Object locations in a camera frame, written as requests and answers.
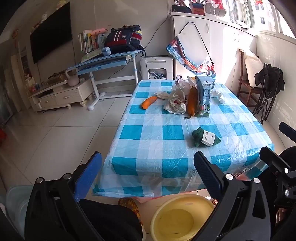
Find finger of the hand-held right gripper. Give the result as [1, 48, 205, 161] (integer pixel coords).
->
[259, 147, 296, 186]
[279, 122, 296, 141]

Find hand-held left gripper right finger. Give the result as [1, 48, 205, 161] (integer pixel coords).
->
[193, 151, 271, 241]

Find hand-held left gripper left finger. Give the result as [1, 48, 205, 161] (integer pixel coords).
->
[24, 151, 103, 241]

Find yellow plastic basin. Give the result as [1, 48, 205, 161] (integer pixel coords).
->
[150, 194, 215, 241]

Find green white milk carton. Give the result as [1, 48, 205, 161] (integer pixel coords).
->
[194, 76, 216, 118]

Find white tissue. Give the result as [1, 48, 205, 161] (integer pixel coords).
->
[211, 90, 225, 104]
[154, 91, 171, 100]

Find white plastic bag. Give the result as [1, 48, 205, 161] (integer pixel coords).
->
[163, 77, 197, 115]

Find curved orange carrot piece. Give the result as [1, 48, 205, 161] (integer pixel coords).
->
[142, 96, 158, 110]

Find person's right hand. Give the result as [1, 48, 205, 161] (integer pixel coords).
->
[276, 207, 290, 224]

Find patterned slipper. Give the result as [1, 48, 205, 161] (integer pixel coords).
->
[118, 197, 140, 220]

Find person's black trousers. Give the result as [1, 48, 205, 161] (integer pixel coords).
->
[80, 199, 144, 241]

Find black folding chair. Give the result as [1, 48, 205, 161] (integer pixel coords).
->
[252, 63, 285, 125]

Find blue checked tablecloth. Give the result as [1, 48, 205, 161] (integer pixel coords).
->
[92, 79, 275, 198]

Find brown wooden chair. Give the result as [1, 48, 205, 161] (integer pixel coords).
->
[238, 48, 262, 107]

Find white pillow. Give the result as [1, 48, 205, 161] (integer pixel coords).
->
[245, 54, 264, 88]

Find light blue plastic stool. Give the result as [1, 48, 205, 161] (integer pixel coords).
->
[6, 185, 33, 232]

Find cream television stand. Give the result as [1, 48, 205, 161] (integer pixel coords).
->
[28, 79, 94, 113]

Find pink kettlebell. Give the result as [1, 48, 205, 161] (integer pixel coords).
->
[65, 69, 80, 87]

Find brown tray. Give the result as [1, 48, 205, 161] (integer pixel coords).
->
[47, 73, 68, 85]

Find blue study desk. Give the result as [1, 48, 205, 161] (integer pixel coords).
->
[67, 49, 145, 111]

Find green picture book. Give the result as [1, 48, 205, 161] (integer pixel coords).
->
[81, 50, 102, 62]

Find colourful printed hanging bag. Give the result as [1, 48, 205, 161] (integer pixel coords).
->
[166, 22, 216, 78]

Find white air purifier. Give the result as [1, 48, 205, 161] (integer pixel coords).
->
[140, 56, 174, 84]

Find row of books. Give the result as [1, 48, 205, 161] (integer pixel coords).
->
[78, 29, 107, 54]

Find dark striped backpack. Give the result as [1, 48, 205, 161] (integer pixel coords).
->
[104, 25, 142, 53]

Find pink plush toy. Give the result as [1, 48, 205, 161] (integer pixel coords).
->
[91, 28, 109, 36]

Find black flat television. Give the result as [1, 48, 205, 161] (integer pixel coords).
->
[30, 2, 73, 65]

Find red box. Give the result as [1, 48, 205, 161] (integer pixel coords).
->
[191, 2, 206, 16]

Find black bag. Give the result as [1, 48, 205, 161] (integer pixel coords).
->
[171, 4, 192, 13]

